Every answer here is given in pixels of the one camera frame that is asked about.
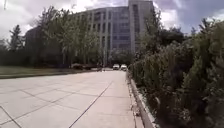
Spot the conifer tree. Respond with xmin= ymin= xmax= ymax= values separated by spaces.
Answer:
xmin=8 ymin=24 xmax=25 ymax=53

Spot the dark low hedge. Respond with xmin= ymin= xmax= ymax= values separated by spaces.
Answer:
xmin=0 ymin=49 xmax=68 ymax=68

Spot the green hedge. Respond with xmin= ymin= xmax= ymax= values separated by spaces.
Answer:
xmin=128 ymin=8 xmax=224 ymax=128

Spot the pale concrete kerb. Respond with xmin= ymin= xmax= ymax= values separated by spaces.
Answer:
xmin=125 ymin=71 xmax=158 ymax=128

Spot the grey concrete slab pavement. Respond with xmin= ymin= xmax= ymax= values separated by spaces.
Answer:
xmin=0 ymin=69 xmax=145 ymax=128

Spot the row of trees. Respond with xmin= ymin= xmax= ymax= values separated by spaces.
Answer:
xmin=33 ymin=5 xmax=104 ymax=68

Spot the white car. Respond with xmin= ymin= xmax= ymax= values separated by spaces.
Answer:
xmin=120 ymin=64 xmax=129 ymax=72
xmin=112 ymin=63 xmax=121 ymax=71

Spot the large grey curved building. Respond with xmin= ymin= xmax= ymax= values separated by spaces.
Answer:
xmin=24 ymin=0 xmax=156 ymax=68

